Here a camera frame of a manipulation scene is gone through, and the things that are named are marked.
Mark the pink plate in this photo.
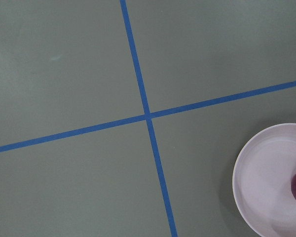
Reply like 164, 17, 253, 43
232, 123, 296, 237

